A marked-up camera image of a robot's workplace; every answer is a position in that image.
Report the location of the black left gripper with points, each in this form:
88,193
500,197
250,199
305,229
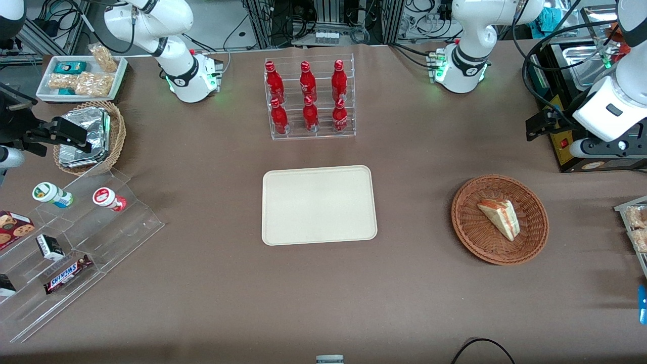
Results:
555,120

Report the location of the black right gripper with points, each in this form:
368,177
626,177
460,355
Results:
14,127

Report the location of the triangular sandwich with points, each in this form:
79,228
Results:
500,218

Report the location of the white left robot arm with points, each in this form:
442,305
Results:
470,30

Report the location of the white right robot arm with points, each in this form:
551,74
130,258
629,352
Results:
151,20

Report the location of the tan deep wicker basket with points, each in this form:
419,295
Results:
117,134

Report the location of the white rectangular snack tray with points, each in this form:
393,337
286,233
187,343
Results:
45,92

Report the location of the brown round wicker basket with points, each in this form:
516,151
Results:
472,227

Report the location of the clear tray of snacks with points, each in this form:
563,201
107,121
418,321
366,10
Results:
622,206

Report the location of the beige rectangular serving tray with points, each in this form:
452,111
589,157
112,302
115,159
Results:
318,205

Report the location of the silver foil wrapped packs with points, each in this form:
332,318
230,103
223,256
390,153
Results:
96,126

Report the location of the small teal snack box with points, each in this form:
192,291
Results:
65,91

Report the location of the green lid yogurt cup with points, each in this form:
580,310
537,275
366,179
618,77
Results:
50,194

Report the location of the black glass food warmer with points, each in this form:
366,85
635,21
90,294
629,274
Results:
553,76

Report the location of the red lid yogurt cup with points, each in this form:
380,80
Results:
107,198

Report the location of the large clear peanut snack bag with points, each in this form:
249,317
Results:
88,85

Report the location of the steel food pan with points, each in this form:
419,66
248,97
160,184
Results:
581,68

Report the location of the large teal snack box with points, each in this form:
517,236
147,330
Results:
70,67

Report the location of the small clear peanut snack bag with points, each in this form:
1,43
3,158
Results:
104,58

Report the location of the clear acrylic stepped display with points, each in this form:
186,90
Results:
116,237

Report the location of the red chocolate cookie box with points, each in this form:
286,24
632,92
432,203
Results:
14,228

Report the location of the small black white box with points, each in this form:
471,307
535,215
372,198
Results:
49,247

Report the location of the teal crumpled bag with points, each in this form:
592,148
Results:
548,19

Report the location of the red fried food piece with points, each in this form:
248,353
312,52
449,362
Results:
619,48

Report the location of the snickers chocolate bar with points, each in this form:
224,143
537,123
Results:
67,274

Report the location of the tan snack pack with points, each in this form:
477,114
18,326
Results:
638,227

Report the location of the black box with white base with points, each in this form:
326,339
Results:
6,284

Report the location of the red cola bottle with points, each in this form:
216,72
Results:
339,117
274,83
339,82
310,116
279,119
307,83

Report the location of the blue plastic object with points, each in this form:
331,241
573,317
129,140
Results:
643,303

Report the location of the clear acrylic bottle rack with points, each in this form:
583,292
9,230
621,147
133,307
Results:
323,134

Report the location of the grey multi socket strip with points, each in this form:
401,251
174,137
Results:
326,37

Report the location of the small grey device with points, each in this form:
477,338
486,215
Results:
329,359

